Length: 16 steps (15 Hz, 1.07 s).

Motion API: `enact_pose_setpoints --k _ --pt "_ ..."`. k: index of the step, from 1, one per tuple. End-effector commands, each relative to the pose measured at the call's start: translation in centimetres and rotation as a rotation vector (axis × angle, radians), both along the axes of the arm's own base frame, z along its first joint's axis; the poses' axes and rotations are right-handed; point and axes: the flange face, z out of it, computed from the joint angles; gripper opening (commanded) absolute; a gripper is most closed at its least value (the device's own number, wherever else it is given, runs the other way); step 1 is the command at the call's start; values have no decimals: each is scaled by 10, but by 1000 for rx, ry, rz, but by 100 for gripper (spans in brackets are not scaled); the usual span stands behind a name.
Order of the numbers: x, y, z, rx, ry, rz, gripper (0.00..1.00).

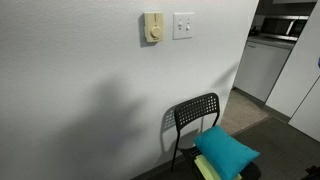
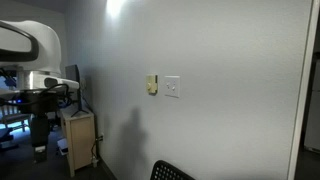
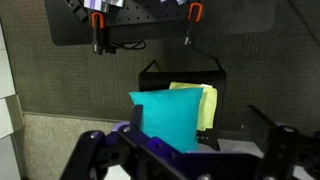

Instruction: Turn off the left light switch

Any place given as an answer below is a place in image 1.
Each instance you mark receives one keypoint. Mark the black perforated metal chair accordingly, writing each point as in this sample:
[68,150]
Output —
[191,110]

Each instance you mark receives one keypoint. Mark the white double switch plate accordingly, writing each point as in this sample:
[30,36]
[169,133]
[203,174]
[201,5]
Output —
[187,19]

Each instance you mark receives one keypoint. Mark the beige wall thermostat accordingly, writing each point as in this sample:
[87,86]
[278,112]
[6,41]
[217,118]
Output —
[153,26]

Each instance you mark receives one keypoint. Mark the white kitchen cabinet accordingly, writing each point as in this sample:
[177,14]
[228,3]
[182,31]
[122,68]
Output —
[261,64]

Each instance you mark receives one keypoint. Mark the teal pillow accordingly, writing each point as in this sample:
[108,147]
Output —
[227,155]

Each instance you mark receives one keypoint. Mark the beige floor rug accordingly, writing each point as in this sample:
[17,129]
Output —
[242,111]

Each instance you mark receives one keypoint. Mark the stainless microwave oven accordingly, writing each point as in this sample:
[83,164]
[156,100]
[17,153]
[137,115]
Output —
[283,27]

